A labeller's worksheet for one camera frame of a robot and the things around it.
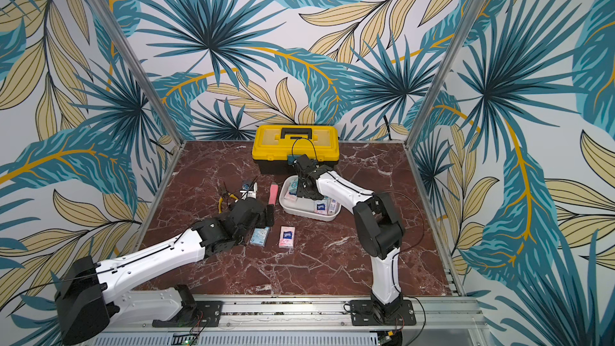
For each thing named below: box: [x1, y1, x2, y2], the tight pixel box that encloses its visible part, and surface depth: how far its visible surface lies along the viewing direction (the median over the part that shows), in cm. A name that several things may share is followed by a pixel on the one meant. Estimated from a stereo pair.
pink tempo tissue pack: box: [278, 225, 296, 249], surface depth 89 cm
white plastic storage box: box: [278, 175, 342, 222], surface depth 97 cm
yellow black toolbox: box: [251, 124, 341, 175], surface depth 99 cm
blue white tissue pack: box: [313, 199, 329, 216], surface depth 96 cm
